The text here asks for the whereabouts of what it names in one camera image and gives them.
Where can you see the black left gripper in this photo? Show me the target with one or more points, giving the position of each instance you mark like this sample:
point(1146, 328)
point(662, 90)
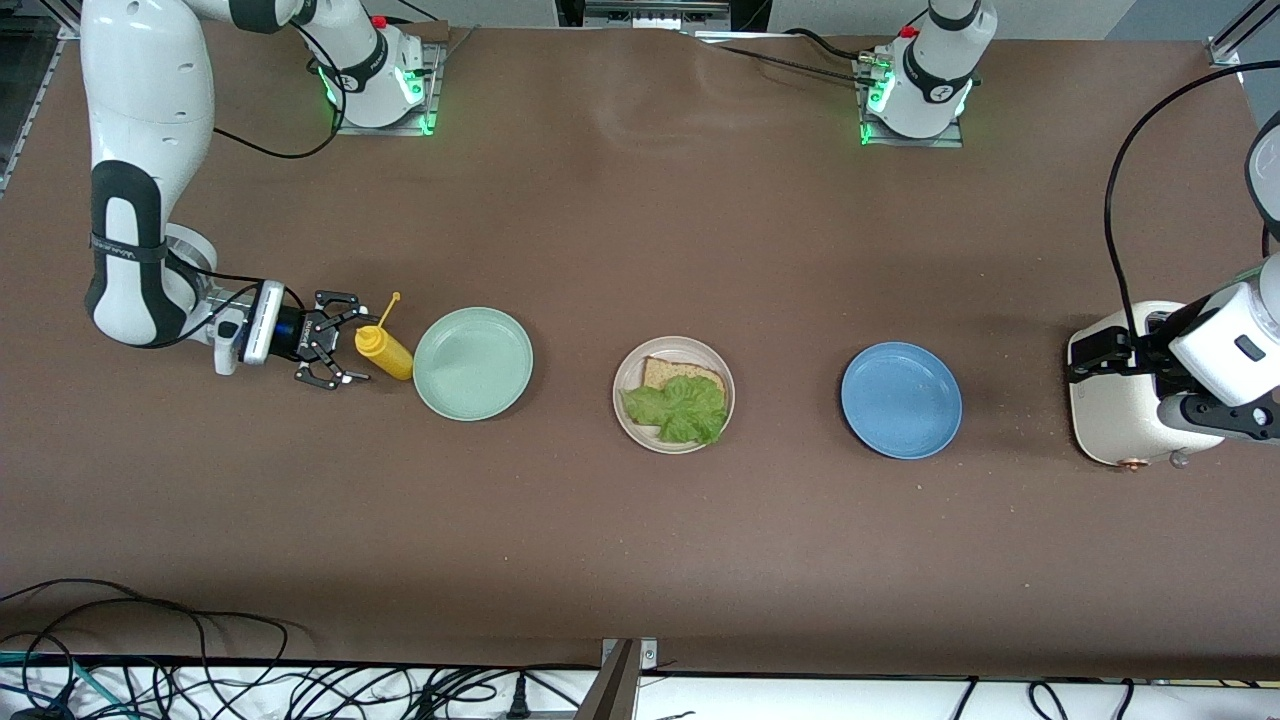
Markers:
point(1150, 342)

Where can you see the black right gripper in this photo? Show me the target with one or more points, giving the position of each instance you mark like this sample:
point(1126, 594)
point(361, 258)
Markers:
point(296, 333)

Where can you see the yellow mustard squeeze bottle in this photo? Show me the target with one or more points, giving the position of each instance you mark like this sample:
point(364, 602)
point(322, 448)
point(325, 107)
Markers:
point(385, 350)

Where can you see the brown bread slice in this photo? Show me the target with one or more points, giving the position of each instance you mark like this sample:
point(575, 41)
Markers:
point(670, 372)

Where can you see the green lettuce leaf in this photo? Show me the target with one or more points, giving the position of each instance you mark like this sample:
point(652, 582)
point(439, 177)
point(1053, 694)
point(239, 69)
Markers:
point(680, 410)

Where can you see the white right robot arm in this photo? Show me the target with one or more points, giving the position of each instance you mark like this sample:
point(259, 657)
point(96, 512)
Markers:
point(140, 200)

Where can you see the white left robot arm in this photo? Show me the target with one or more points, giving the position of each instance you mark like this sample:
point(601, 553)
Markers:
point(1225, 345)

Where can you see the mint green plate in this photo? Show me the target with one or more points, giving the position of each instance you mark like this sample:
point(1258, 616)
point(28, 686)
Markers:
point(472, 364)

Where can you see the blue plate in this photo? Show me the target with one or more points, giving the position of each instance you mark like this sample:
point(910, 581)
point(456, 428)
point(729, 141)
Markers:
point(900, 400)

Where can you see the beige plate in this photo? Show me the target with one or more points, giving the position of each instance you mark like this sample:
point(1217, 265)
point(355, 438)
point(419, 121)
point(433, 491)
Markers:
point(630, 370)

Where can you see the white toaster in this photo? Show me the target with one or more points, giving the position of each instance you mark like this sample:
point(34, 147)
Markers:
point(1110, 420)

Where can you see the black power plug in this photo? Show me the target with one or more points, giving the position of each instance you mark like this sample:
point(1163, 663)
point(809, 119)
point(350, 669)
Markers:
point(517, 700)

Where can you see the grey metal bar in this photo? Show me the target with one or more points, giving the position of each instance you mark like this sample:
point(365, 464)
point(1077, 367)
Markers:
point(612, 690)

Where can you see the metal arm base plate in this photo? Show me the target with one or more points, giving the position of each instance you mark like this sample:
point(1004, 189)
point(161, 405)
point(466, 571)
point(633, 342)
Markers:
point(910, 142)
point(434, 100)

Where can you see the aluminium frame profile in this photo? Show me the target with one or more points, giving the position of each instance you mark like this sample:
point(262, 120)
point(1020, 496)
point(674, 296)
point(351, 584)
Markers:
point(1222, 50)
point(30, 115)

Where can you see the small aluminium bracket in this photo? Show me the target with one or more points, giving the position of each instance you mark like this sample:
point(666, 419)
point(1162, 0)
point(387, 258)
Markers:
point(648, 655)

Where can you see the grey metal rail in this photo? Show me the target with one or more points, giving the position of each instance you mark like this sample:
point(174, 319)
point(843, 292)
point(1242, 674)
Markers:
point(655, 10)

